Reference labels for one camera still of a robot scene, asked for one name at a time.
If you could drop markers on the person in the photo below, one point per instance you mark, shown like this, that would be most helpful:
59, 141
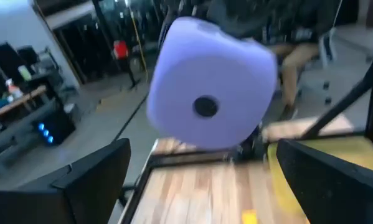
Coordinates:
298, 59

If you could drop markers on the red object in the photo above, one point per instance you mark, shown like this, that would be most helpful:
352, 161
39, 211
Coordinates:
120, 49

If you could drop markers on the yellow translucent plastic bin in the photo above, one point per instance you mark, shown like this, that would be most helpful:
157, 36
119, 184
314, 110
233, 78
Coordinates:
354, 152

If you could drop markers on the black computer blue lights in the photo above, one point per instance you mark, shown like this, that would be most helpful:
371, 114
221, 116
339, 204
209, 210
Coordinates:
58, 130

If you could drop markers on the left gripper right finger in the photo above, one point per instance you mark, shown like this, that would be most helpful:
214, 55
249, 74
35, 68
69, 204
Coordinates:
335, 193

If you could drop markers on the white office chair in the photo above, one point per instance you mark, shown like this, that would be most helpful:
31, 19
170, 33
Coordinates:
327, 46

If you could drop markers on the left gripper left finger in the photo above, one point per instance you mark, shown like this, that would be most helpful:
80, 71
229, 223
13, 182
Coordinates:
64, 199

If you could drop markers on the wooden desk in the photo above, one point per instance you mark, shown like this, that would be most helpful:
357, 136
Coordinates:
18, 102

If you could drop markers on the yellow toy brick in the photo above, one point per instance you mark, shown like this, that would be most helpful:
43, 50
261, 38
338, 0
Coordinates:
250, 217

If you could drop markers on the purple foam dice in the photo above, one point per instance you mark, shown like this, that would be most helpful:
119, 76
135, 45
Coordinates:
211, 68

